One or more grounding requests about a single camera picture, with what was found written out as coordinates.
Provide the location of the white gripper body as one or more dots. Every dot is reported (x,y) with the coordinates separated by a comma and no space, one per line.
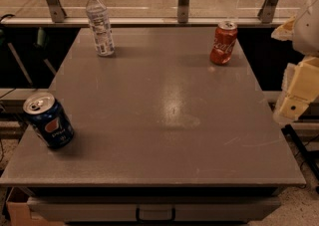
(308,31)

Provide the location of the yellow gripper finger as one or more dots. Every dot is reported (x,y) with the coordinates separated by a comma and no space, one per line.
(285,31)
(300,88)

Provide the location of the blue pepsi can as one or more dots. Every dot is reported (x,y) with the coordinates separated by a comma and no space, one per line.
(47,117)

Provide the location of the cardboard box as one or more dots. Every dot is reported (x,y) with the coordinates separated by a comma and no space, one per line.
(21,215)

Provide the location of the grey table drawer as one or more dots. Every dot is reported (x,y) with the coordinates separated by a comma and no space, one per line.
(103,209)

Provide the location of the clear plastic water bottle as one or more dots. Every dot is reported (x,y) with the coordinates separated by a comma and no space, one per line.
(100,25)

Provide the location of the black drawer handle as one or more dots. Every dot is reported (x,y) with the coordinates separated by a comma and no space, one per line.
(155,213)

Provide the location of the black stand leg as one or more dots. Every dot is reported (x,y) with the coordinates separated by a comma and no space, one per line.
(311,157)

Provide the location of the red coke can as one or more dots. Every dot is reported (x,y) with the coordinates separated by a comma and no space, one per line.
(224,41)

